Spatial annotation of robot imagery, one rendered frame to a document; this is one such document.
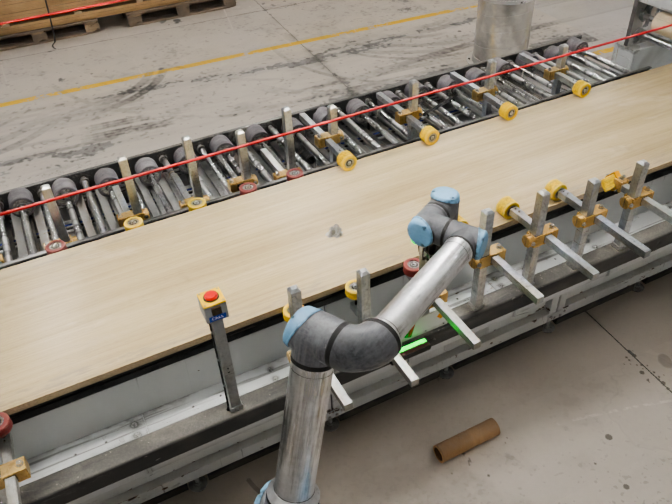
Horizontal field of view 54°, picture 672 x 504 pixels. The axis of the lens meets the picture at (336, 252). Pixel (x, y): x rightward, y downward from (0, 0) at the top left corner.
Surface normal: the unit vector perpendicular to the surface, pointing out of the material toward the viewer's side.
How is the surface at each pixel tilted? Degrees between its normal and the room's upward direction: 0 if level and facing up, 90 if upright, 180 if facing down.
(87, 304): 0
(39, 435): 90
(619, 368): 0
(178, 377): 90
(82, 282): 0
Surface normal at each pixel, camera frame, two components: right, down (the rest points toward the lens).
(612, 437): -0.04, -0.77
